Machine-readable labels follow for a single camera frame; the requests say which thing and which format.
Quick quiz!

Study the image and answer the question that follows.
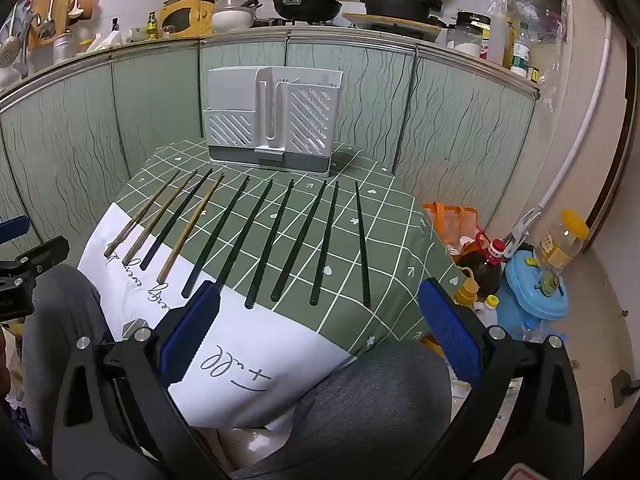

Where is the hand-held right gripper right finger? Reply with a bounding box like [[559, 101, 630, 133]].
[[417, 278, 585, 480]]

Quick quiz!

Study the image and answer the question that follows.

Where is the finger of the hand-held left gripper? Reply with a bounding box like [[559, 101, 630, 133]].
[[17, 236, 69, 273], [0, 216, 30, 245]]

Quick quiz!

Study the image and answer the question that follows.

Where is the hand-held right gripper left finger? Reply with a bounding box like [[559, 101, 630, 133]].
[[51, 282, 231, 480]]

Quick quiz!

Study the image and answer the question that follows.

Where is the white plastic utensil holder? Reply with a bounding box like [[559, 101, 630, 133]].
[[202, 66, 346, 177]]

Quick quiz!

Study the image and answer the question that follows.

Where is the white bottle yellow cap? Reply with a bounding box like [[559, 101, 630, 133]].
[[472, 295, 501, 331]]

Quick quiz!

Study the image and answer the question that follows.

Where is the yellow capped bottle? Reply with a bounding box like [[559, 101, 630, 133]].
[[452, 267, 481, 307]]

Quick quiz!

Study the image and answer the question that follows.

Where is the person's left leg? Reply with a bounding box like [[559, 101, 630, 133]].
[[22, 264, 118, 461]]

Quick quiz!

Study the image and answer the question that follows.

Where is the person's leg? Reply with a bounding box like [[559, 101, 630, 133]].
[[22, 264, 118, 461], [235, 342, 453, 480]]

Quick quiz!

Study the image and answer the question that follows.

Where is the dark bottle red cap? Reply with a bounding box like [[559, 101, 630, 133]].
[[457, 232, 508, 301]]

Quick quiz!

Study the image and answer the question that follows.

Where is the blue plastic container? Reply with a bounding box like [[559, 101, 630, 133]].
[[500, 247, 571, 336]]

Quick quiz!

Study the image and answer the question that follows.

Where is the green checked tablecloth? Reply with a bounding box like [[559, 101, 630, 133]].
[[77, 139, 463, 433]]

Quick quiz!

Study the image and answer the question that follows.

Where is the orange bag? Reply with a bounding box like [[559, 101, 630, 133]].
[[421, 202, 483, 261]]

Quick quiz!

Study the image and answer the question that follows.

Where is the person's right leg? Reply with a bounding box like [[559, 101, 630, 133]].
[[235, 342, 453, 480]]

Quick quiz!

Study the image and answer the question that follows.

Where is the white plastic clamp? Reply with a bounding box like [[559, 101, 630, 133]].
[[502, 207, 543, 258]]

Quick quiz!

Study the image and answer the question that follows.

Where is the oil bottle yellow cap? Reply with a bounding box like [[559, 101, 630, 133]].
[[537, 209, 591, 275]]

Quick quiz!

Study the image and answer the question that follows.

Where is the metal strainer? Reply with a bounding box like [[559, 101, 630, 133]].
[[0, 10, 38, 68]]

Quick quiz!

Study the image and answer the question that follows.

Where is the metal cup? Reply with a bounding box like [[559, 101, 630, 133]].
[[52, 30, 76, 63]]

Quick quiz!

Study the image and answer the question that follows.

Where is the steel ladle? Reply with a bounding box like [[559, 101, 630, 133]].
[[39, 0, 59, 39]]

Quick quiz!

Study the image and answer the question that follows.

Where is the green kitchen cabinet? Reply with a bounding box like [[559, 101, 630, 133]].
[[0, 27, 543, 261]]

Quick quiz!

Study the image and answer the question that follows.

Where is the white plastic bag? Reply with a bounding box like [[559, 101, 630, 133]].
[[87, 30, 124, 54]]

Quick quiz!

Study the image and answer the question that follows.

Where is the wooden cutting board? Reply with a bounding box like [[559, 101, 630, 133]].
[[27, 0, 96, 51]]

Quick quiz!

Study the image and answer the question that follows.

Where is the white pipe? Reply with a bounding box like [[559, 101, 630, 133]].
[[537, 10, 615, 216]]

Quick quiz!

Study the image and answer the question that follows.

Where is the plastic bottle green label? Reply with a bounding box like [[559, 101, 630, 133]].
[[510, 21, 532, 78]]

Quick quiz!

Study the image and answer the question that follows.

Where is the clear jar black lid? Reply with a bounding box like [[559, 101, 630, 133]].
[[445, 10, 493, 58]]

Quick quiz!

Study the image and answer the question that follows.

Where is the white squeeze bottle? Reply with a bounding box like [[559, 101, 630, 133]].
[[487, 10, 512, 67]]

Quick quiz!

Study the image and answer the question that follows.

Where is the white pot with lid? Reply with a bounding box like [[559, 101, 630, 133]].
[[211, 0, 263, 35]]

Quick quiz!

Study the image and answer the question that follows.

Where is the round wooden board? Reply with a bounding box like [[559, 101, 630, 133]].
[[342, 11, 443, 43]]

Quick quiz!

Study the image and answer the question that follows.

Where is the black cast iron pot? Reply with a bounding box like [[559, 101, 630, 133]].
[[362, 0, 445, 23]]

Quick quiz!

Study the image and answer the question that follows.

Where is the clear plastic wall sheet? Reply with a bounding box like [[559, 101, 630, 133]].
[[500, 0, 573, 111]]

